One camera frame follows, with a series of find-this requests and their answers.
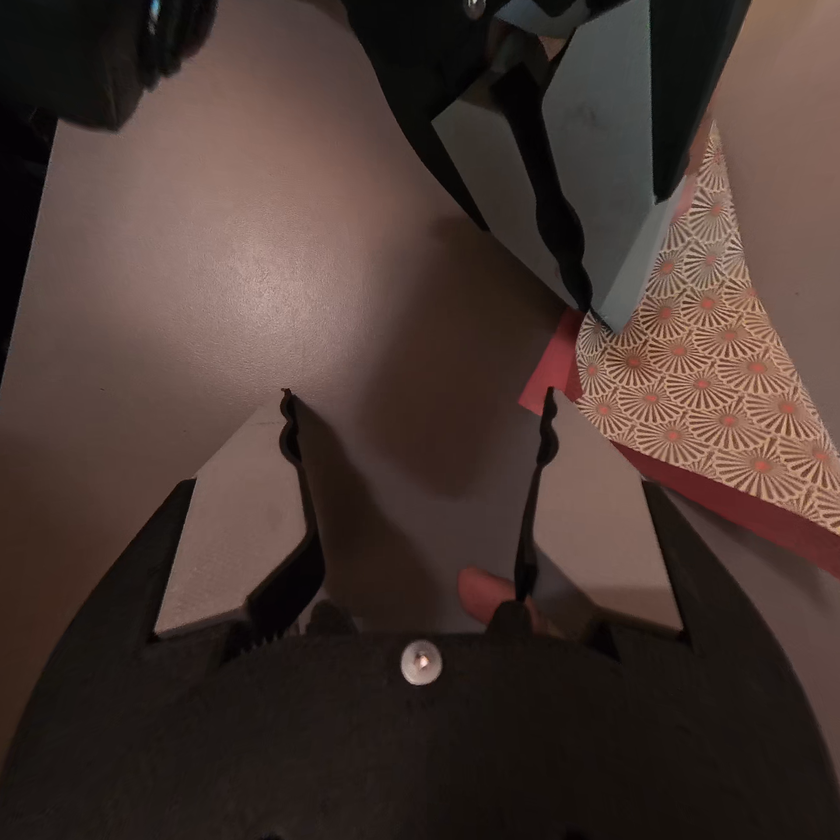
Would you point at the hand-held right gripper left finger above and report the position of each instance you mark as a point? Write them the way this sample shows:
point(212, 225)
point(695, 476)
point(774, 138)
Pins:
point(229, 525)

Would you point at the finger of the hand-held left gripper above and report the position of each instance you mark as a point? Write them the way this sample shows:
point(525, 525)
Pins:
point(610, 164)
point(505, 184)

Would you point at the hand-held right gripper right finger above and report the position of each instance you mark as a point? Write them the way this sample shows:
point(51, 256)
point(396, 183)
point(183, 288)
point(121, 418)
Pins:
point(604, 525)

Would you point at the patterned origami paper red back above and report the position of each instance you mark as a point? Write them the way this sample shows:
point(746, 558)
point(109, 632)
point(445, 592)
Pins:
point(695, 374)

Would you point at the person's right hand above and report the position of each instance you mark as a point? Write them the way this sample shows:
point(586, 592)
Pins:
point(485, 594)

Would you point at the black camera device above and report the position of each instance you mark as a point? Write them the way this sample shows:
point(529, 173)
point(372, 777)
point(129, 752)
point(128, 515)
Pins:
point(85, 52)

